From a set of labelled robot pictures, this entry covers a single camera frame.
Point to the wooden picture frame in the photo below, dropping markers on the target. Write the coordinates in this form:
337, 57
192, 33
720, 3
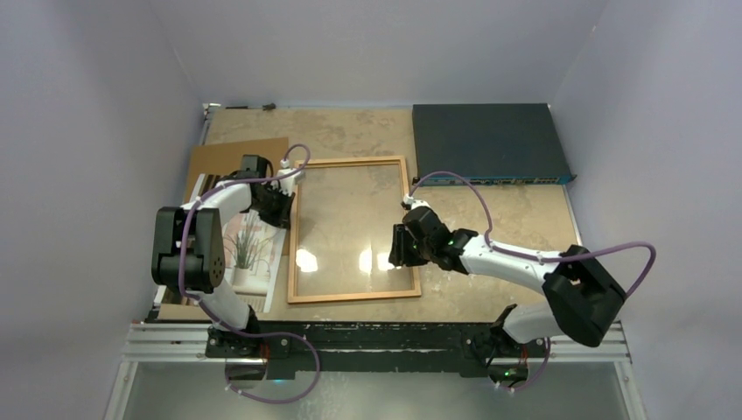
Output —
353, 229

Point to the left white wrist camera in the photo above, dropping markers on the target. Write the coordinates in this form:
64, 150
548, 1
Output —
290, 175

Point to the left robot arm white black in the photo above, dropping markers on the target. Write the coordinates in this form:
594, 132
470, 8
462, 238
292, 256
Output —
188, 254

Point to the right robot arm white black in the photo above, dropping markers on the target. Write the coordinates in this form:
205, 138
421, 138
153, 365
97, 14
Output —
581, 298

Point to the plant photo print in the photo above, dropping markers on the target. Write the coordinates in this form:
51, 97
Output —
252, 248

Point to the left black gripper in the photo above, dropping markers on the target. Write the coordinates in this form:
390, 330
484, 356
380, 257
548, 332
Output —
283, 218

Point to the brown cardboard backing board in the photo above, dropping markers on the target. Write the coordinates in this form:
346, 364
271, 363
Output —
208, 161

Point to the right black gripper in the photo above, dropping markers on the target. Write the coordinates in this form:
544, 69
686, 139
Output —
400, 255

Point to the aluminium rail base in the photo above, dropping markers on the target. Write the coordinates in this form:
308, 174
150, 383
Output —
188, 342

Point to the dark blue network switch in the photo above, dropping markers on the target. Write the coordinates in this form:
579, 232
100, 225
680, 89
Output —
488, 144

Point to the clear acrylic sheet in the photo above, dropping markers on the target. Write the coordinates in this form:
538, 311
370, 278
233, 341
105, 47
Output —
353, 232

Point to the black mounting plate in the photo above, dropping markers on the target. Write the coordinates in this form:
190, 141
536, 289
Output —
287, 347

